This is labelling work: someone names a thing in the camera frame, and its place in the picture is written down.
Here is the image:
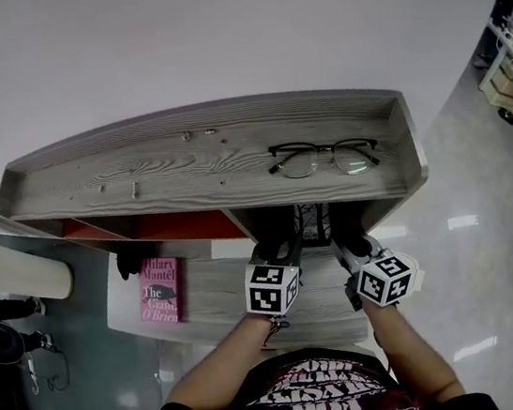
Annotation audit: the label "person's left forearm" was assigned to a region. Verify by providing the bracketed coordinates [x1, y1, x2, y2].
[152, 311, 290, 410]

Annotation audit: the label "black wrist cord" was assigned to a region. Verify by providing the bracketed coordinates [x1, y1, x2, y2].
[255, 316, 294, 354]

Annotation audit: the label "pink book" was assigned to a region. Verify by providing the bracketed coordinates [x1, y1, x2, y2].
[130, 252, 190, 330]

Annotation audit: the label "white cylindrical bin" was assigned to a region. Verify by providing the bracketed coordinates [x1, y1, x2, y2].
[0, 199, 78, 309]

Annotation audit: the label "black picture frame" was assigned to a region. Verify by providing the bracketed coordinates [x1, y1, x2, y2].
[292, 199, 336, 251]

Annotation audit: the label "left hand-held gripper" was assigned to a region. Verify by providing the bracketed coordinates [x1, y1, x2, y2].
[235, 229, 314, 321]

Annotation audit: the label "black floor cable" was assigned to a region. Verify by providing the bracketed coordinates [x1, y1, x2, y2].
[23, 346, 74, 397]

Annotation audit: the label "cardboard box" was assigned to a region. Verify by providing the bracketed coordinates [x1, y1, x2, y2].
[490, 67, 513, 108]

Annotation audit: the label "black-rimmed eyeglasses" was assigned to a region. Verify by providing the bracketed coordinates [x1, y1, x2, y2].
[265, 129, 384, 189]

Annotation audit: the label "grey wooden shelf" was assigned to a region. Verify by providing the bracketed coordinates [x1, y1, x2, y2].
[0, 72, 437, 287]

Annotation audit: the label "person's right forearm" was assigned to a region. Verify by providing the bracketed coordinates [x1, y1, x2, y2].
[361, 286, 468, 410]

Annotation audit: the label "black printed t-shirt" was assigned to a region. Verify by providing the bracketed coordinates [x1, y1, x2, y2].
[128, 321, 504, 410]

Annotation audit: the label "white office desk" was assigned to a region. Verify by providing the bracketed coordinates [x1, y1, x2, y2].
[466, 0, 513, 124]

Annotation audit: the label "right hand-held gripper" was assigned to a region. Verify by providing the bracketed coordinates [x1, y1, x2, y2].
[330, 223, 430, 316]

